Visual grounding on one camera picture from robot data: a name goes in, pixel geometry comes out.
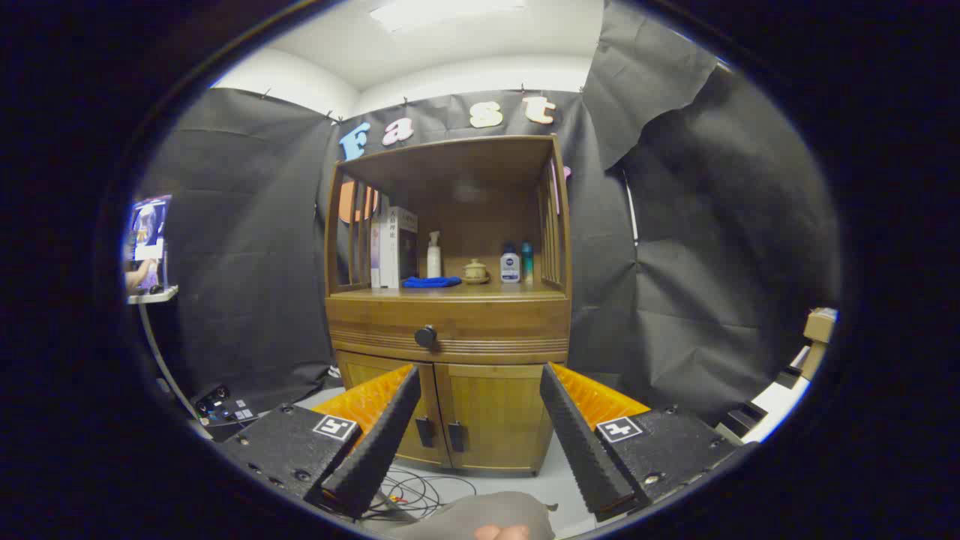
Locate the white shelf board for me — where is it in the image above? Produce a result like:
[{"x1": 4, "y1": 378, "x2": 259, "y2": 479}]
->
[{"x1": 126, "y1": 285, "x2": 179, "y2": 305}]

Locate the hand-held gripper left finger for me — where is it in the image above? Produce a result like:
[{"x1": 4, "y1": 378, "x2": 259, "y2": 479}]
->
[{"x1": 214, "y1": 364, "x2": 422, "y2": 520}]

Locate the ceiling light panel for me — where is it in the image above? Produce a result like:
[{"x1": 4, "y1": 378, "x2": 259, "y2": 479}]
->
[{"x1": 369, "y1": 0, "x2": 530, "y2": 35}]

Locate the thick white black book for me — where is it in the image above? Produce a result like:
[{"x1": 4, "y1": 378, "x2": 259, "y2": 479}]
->
[{"x1": 379, "y1": 206, "x2": 419, "y2": 290}]

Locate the grey curved stand pole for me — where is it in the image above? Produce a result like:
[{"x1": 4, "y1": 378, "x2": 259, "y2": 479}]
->
[{"x1": 137, "y1": 302, "x2": 215, "y2": 440}]

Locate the computer monitor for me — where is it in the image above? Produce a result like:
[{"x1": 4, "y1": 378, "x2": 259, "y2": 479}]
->
[{"x1": 124, "y1": 195, "x2": 173, "y2": 293}]

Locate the black electronic device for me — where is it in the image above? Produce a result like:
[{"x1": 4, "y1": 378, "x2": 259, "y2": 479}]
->
[{"x1": 193, "y1": 384, "x2": 263, "y2": 430}]

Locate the wooden drawer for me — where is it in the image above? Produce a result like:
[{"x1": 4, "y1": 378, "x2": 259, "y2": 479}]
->
[{"x1": 326, "y1": 298, "x2": 571, "y2": 366}]

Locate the wooden cabinet door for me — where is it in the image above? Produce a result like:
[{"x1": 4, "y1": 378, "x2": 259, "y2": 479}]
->
[
  {"x1": 337, "y1": 351, "x2": 451, "y2": 467},
  {"x1": 435, "y1": 364, "x2": 556, "y2": 475}
]

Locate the cardboard box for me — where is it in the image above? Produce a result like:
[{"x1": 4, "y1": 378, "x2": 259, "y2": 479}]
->
[{"x1": 802, "y1": 307, "x2": 839, "y2": 380}]

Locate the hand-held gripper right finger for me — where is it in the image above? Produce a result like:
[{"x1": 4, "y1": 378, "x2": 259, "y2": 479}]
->
[{"x1": 538, "y1": 362, "x2": 758, "y2": 524}]

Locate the wooden cabinet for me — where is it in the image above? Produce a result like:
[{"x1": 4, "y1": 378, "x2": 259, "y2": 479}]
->
[{"x1": 324, "y1": 135, "x2": 572, "y2": 477}]

